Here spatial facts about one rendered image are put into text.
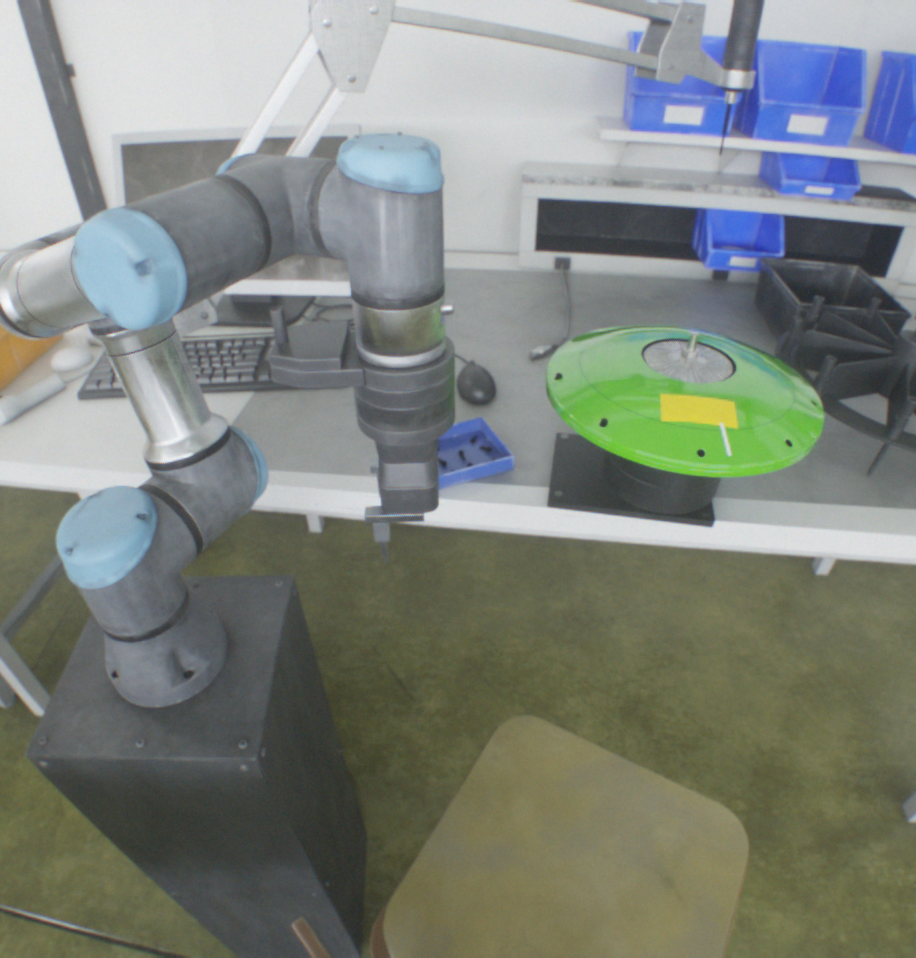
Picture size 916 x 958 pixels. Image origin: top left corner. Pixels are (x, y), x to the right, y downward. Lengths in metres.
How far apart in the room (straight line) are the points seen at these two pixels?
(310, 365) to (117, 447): 0.59
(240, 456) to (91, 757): 0.33
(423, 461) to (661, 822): 0.59
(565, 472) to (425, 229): 0.47
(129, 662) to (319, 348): 0.39
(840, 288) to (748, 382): 0.79
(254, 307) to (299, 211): 0.90
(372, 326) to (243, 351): 0.70
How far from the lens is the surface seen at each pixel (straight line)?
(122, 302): 0.37
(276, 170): 0.43
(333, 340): 0.45
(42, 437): 1.08
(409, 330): 0.41
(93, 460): 0.97
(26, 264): 0.50
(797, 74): 1.60
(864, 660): 2.04
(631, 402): 0.65
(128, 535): 0.58
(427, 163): 0.39
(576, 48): 0.82
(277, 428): 0.92
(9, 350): 1.29
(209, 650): 0.70
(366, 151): 0.38
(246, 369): 1.05
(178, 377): 0.62
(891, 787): 1.84
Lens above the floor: 1.41
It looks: 39 degrees down
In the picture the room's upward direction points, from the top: straight up
